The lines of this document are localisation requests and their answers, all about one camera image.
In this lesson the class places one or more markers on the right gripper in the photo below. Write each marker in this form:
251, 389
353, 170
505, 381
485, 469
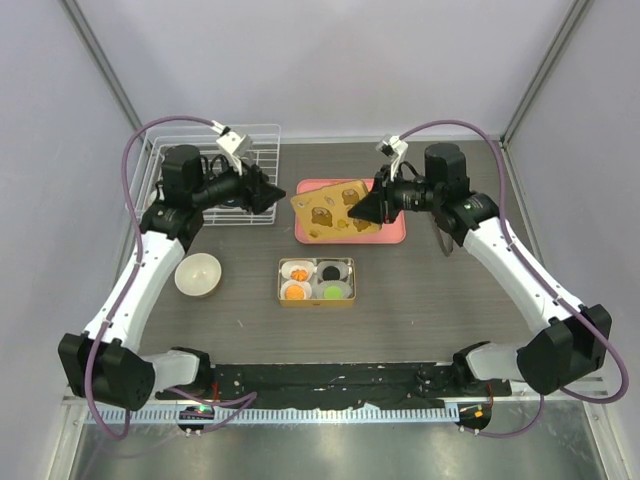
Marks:
379, 206

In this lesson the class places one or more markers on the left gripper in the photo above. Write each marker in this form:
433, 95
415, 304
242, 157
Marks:
250, 182

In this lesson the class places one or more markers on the silver tin lid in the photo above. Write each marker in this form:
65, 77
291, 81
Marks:
335, 212

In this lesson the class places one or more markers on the black round cookie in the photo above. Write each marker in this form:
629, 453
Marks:
331, 273

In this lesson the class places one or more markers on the metal tongs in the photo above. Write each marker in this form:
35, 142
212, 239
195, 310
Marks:
445, 242

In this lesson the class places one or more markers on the orange swirl cookie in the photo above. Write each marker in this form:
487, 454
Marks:
299, 275

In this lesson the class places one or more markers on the green round cookie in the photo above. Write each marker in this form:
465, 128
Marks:
333, 292

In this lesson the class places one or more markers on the large orange round cookie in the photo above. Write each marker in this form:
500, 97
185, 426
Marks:
295, 292

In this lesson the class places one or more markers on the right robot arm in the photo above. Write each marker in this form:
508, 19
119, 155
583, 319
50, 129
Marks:
566, 345

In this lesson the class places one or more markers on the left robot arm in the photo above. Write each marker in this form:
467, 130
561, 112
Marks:
102, 363

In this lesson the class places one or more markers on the pink tray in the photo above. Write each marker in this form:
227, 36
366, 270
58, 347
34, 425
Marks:
390, 235

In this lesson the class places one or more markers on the gold cookie tin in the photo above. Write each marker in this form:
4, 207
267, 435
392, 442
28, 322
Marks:
315, 285

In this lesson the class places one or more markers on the white bowl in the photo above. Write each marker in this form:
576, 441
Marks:
198, 275

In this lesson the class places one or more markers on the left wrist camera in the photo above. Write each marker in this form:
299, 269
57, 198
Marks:
233, 144

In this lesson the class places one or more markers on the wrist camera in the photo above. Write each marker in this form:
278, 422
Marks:
233, 144
395, 149

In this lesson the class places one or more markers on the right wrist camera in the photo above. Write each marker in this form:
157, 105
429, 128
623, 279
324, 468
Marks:
395, 149

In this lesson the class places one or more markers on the white wire dish rack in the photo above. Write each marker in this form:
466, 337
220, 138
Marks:
264, 152

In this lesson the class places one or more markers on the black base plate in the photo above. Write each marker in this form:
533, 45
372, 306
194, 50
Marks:
340, 386

